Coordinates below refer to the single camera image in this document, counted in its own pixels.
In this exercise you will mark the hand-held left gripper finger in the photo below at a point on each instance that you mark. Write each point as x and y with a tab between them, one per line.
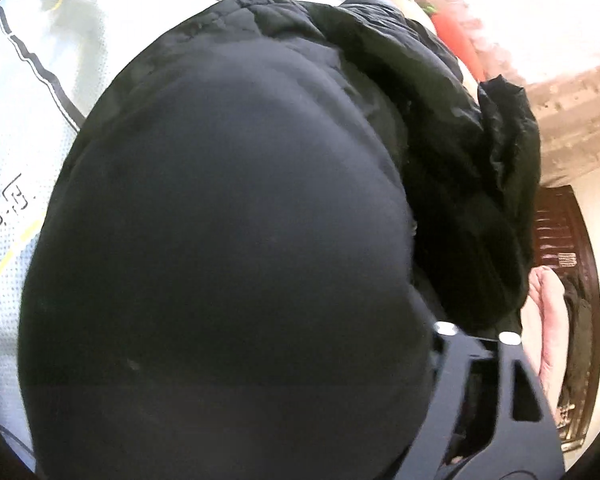
472	350

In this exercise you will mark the black puffer jacket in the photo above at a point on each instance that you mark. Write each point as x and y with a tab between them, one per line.
230	210

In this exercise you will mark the pink folded garment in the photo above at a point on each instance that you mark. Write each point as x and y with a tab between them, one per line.
547	320

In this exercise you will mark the dark green garment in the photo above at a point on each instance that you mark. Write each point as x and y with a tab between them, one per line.
577	340

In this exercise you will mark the sheer floral curtain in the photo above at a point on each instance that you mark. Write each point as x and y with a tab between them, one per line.
570	120

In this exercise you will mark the orange carrot plush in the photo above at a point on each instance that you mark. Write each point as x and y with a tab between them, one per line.
455	40

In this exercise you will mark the blue plaid bed sheet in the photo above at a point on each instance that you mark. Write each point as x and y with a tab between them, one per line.
80	35

